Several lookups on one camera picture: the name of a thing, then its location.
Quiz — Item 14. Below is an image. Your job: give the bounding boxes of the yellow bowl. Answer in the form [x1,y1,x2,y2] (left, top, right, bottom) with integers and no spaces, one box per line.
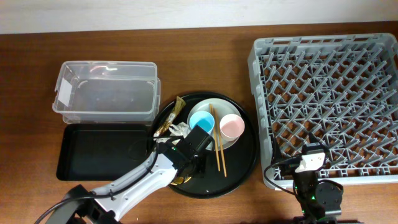
[170,176,191,185]

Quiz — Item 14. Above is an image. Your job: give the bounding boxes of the white napkin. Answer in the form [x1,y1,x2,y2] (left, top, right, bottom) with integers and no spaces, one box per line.
[155,122,191,143]

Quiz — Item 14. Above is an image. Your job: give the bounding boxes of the blue cup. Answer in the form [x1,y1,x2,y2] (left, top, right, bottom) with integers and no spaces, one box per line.
[188,111,215,134]

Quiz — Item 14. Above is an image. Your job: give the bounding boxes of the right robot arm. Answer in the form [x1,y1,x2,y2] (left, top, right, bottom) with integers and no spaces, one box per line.
[281,133,343,223]

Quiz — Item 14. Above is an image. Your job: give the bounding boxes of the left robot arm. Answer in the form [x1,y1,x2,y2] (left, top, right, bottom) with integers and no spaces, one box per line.
[35,126,215,223]

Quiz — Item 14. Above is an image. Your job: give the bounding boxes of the grey dishwasher rack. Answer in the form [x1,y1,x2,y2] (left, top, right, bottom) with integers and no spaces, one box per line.
[248,33,397,190]

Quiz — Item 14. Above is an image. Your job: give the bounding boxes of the right wooden chopstick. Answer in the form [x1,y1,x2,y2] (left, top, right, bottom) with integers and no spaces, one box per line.
[213,106,227,177]

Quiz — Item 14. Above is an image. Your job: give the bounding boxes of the wooden chopstick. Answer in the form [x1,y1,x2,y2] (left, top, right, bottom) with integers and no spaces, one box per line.
[209,104,221,172]
[213,106,227,177]

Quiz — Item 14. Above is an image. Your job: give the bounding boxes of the round black serving tray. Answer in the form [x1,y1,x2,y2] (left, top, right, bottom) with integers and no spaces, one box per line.
[169,91,259,199]

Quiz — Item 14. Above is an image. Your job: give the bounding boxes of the pink cup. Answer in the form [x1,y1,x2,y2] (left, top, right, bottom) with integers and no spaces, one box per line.
[220,114,245,141]

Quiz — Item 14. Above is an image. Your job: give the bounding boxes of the left wooden chopstick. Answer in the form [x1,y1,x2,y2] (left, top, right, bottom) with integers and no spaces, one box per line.
[209,104,221,172]

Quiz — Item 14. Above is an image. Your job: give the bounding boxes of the grey plate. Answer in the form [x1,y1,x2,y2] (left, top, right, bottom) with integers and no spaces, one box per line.
[186,98,243,151]

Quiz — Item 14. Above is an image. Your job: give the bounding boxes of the gold snack wrapper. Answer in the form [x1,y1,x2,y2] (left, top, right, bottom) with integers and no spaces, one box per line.
[154,96,186,137]

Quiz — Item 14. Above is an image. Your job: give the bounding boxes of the black rectangular tray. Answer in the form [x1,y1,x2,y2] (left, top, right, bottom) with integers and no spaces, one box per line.
[56,123,149,181]

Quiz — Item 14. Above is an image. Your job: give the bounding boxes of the clear plastic bin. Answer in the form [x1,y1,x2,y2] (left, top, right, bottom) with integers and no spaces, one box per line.
[52,60,160,123]

